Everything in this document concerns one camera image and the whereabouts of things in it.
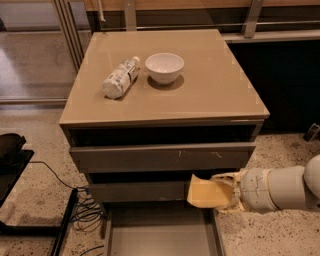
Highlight small dark floor object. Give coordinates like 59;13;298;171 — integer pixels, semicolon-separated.
303;123;320;142

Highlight grey middle drawer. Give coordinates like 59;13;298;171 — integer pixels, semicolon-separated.
89;181;190;203

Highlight white ceramic bowl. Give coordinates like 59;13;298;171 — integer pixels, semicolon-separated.
145;53;184;85

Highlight grey top drawer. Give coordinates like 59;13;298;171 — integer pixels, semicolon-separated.
70;142;255;173

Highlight clear plastic water bottle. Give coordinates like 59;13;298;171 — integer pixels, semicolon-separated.
102;56;140;100

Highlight black stand base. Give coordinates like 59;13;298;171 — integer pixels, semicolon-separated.
0;132;80;256

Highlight yellow sponge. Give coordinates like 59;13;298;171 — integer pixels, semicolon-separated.
187;175;234;208

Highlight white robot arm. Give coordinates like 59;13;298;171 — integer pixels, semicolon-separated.
212;155;320;214

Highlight tangled black and blue cables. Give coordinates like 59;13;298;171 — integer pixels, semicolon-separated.
29;160;106;256

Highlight grey open bottom drawer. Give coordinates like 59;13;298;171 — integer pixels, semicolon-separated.
103;202;226;256

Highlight metal railing frame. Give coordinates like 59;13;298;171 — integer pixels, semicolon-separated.
50;0;320;67

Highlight grey drawer cabinet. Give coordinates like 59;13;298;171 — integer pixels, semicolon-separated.
59;28;271;214

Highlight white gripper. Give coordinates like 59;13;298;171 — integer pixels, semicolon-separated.
210;168;277;213

